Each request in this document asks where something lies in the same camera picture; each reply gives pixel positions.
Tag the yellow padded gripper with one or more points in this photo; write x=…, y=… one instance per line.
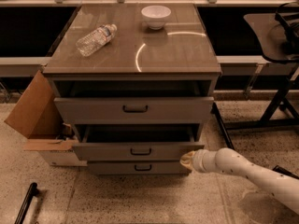
x=199, y=160

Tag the grey drawer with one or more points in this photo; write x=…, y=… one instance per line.
x=149, y=110
x=136, y=142
x=137, y=168

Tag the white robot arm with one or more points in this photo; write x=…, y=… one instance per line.
x=226, y=161

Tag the grey bottom drawer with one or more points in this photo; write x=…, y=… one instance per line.
x=137, y=168

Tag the grey drawer cabinet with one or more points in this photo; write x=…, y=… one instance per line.
x=176, y=61

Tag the grey top drawer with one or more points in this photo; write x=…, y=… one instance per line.
x=149, y=110

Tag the black leg lower right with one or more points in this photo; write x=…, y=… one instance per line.
x=283, y=171

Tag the white ceramic bowl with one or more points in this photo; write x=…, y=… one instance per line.
x=155, y=16

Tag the clear plastic water bottle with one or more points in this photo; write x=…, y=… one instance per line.
x=95, y=40

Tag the brown cardboard box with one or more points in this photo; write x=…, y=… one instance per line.
x=36, y=117

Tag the black bar lower left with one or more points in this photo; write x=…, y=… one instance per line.
x=30, y=194

